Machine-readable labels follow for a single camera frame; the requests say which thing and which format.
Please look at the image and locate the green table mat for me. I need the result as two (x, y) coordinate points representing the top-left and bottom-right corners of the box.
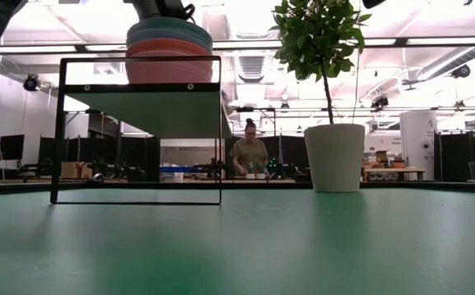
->
(0, 186), (475, 295)

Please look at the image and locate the white round column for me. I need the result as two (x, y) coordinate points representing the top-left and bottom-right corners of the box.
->
(399, 110), (439, 181)

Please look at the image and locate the black aluminium table frame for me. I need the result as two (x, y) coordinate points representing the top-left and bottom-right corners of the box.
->
(0, 179), (475, 197)

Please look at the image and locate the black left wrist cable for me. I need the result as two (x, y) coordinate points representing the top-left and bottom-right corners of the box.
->
(179, 2), (197, 21)

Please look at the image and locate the green leafy potted tree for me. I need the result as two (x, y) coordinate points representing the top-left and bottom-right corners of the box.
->
(269, 0), (373, 126)

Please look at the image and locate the white plant pot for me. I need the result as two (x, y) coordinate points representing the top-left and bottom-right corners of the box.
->
(303, 122), (366, 193)

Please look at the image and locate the teal plastic bowl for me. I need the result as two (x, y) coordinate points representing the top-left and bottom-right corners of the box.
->
(126, 16), (214, 43)

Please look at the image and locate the blue plastic bowl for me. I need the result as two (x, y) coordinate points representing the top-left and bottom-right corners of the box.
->
(125, 27), (215, 53)

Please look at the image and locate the person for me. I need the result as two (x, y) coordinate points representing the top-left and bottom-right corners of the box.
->
(231, 117), (269, 178)

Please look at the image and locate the black ceiling spotlight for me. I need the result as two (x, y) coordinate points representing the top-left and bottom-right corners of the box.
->
(450, 64), (472, 79)
(22, 73), (42, 93)
(370, 94), (389, 111)

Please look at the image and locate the wooden background table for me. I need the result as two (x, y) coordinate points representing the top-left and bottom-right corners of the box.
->
(363, 166), (427, 182)

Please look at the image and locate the pink plastic bowl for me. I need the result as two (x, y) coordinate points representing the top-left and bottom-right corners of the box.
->
(124, 48), (215, 85)

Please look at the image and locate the black background monitor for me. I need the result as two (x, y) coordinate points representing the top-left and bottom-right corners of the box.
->
(0, 134), (25, 161)

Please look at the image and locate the black room partition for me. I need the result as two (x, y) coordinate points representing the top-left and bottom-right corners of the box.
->
(432, 130), (475, 182)
(36, 136), (161, 182)

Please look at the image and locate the wooden board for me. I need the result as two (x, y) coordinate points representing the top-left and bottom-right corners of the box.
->
(50, 56), (224, 206)

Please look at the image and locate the brown cardboard box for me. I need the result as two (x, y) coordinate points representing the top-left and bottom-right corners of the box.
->
(60, 161), (93, 180)

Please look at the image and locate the red plastic bowl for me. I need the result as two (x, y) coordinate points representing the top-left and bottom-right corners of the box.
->
(124, 37), (215, 62)

